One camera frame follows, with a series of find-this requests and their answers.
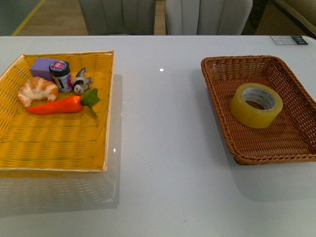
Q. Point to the toy carrot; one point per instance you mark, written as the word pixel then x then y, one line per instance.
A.
pixel 72 104

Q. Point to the brown sofa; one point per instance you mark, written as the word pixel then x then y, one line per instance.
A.
pixel 288 17

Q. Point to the grey chair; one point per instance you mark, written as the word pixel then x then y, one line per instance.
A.
pixel 206 17
pixel 119 17

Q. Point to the toy dog figurine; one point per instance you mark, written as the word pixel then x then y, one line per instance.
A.
pixel 81 83

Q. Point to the toy croissant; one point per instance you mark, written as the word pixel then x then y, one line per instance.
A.
pixel 37 88

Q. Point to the grey chair left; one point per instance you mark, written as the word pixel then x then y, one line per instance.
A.
pixel 119 17

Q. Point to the yellow tape roll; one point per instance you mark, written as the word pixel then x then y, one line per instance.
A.
pixel 255 105

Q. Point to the purple block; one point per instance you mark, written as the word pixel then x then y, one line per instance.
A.
pixel 40 68

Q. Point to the dark labelled jar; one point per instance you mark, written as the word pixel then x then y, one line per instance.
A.
pixel 60 71

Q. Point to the grey chair right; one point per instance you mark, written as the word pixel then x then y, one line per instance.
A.
pixel 206 17

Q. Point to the table label sticker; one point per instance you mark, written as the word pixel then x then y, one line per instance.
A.
pixel 289 40

